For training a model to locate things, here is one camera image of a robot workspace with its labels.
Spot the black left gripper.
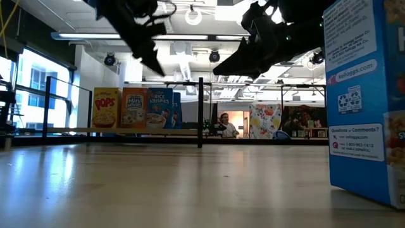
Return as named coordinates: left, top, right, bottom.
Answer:
left=106, top=0, right=166, bottom=77

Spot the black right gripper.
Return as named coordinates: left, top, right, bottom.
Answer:
left=212, top=18, right=325, bottom=81

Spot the orange Mini Wheats cereal box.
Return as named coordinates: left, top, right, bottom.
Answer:
left=120, top=87, right=149, bottom=129

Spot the yellow Corn Pops cereal box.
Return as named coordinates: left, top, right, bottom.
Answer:
left=91, top=87, right=123, bottom=129

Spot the wooden shelf board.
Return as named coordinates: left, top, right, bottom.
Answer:
left=46, top=127, right=203, bottom=136

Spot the wooden shelf with items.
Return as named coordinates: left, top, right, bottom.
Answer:
left=290, top=126, right=328, bottom=139

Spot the thin black metal rack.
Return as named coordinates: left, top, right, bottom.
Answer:
left=126, top=80, right=327, bottom=107

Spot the long ceiling light strip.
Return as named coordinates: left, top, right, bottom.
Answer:
left=50, top=31, right=248, bottom=41

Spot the person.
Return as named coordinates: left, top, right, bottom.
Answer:
left=284, top=113, right=309, bottom=134
left=220, top=112, right=240, bottom=139

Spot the dark desk equipment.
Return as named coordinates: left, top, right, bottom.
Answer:
left=202, top=118, right=226, bottom=137

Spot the blue rounded object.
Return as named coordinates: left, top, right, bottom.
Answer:
left=272, top=130, right=290, bottom=141

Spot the large window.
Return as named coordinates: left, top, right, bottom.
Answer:
left=0, top=47, right=77, bottom=131

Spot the black equipment stand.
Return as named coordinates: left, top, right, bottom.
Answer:
left=0, top=80, right=16, bottom=149

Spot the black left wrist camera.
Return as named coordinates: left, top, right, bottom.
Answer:
left=148, top=22, right=168, bottom=37

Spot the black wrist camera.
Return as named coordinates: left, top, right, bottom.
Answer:
left=240, top=1, right=270, bottom=36
left=148, top=22, right=168, bottom=37

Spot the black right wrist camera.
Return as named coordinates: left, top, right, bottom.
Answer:
left=240, top=1, right=270, bottom=36

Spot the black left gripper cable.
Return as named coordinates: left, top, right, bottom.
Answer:
left=154, top=1, right=178, bottom=23

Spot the white ring ceiling lamp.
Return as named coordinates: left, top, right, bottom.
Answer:
left=184, top=7, right=203, bottom=27

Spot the black shelf post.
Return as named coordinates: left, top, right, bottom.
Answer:
left=197, top=77, right=204, bottom=149

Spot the black metal table frame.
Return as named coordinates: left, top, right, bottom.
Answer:
left=12, top=135, right=329, bottom=146

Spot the black shelf end frame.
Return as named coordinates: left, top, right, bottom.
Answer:
left=42, top=75, right=93, bottom=137

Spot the yellow cable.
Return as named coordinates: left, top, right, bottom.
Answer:
left=0, top=0, right=20, bottom=60

